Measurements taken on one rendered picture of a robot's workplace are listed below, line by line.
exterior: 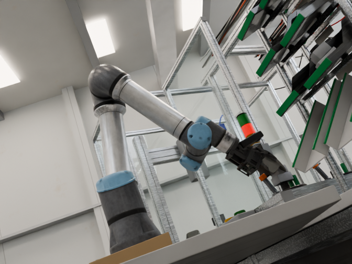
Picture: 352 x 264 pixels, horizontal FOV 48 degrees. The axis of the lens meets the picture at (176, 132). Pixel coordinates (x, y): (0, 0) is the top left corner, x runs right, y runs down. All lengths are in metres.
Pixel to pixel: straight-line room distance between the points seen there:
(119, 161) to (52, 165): 9.17
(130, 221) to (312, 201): 0.54
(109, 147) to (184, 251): 0.72
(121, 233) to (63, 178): 9.21
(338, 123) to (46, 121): 10.13
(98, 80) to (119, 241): 0.53
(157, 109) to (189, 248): 0.65
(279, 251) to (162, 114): 0.53
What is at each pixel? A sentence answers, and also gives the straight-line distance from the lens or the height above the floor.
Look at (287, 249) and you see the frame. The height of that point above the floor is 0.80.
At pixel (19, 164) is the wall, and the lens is 10.81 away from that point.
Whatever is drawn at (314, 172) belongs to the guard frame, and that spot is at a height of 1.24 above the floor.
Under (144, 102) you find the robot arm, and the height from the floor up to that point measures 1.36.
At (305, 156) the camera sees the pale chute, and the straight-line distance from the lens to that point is 1.30.
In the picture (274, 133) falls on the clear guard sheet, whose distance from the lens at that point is 3.02.
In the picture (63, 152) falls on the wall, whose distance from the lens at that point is 10.54.
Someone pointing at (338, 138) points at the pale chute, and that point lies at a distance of 1.19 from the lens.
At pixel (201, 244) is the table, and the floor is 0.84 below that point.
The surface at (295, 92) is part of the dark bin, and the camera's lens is 1.24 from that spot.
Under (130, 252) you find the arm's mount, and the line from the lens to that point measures 1.07.
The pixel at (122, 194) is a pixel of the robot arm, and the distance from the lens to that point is 1.14.
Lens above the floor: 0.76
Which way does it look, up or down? 23 degrees up
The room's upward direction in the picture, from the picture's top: 21 degrees counter-clockwise
